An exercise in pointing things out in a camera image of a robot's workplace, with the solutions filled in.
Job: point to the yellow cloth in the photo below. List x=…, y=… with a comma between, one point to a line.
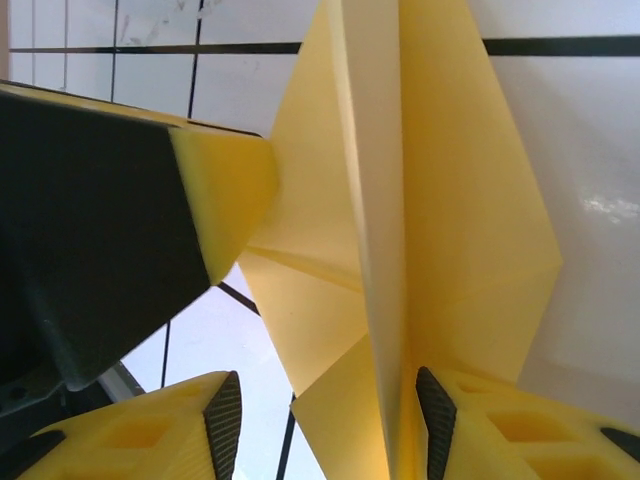
x=450, y=225

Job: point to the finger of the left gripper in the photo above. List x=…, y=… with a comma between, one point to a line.
x=100, y=225

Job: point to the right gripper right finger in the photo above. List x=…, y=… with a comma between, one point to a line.
x=525, y=440

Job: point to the clear tape patch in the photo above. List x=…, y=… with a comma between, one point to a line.
x=610, y=207

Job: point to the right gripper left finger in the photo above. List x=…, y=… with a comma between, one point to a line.
x=150, y=440

